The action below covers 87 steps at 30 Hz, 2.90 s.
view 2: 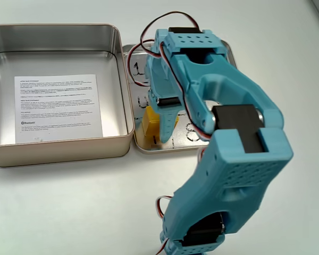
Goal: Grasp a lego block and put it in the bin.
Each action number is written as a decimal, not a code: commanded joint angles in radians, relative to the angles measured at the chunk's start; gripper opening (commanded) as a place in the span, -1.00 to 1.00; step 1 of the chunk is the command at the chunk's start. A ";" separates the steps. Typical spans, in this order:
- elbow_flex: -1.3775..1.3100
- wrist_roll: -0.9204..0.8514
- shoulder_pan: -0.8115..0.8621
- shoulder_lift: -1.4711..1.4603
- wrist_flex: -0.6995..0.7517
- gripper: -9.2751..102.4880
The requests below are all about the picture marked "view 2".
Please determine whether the gold metal tin bin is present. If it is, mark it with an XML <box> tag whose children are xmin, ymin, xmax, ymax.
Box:
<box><xmin>0</xmin><ymin>23</ymin><xmax>136</xmax><ymax>169</ymax></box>

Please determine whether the metal tin lid with numbers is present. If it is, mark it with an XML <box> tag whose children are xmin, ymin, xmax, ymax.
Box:
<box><xmin>121</xmin><ymin>39</ymin><xmax>239</xmax><ymax>155</ymax></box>

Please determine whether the white printed paper sheet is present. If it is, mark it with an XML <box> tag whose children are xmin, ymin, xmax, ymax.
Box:
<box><xmin>14</xmin><ymin>74</ymin><xmax>104</xmax><ymax>143</ymax></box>

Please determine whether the yellow lego block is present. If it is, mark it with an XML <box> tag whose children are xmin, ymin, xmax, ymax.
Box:
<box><xmin>142</xmin><ymin>106</ymin><xmax>180</xmax><ymax>138</ymax></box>

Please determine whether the red white black servo cable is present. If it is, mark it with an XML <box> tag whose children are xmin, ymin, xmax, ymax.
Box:
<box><xmin>127</xmin><ymin>11</ymin><xmax>202</xmax><ymax>87</ymax></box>
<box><xmin>155</xmin><ymin>195</ymin><xmax>176</xmax><ymax>255</ymax></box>

